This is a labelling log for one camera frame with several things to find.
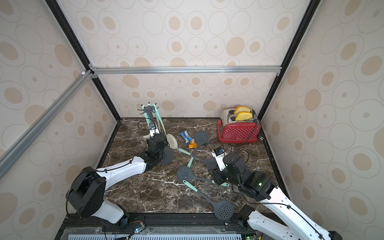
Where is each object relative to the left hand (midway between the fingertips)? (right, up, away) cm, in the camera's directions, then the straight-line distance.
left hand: (161, 130), depth 85 cm
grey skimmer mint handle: (+34, -42, -7) cm, 54 cm away
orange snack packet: (+17, -10, +18) cm, 27 cm away
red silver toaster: (+41, 0, +10) cm, 42 cm away
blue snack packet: (+12, -4, +21) cm, 25 cm away
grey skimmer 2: (+15, -27, +5) cm, 31 cm away
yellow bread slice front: (+50, +9, +9) cm, 51 cm away
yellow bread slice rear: (+49, +14, +13) cm, 53 cm away
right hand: (+27, -19, -16) cm, 37 cm away
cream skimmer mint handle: (-4, +7, -12) cm, 14 cm away
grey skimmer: (+28, -20, +10) cm, 36 cm away
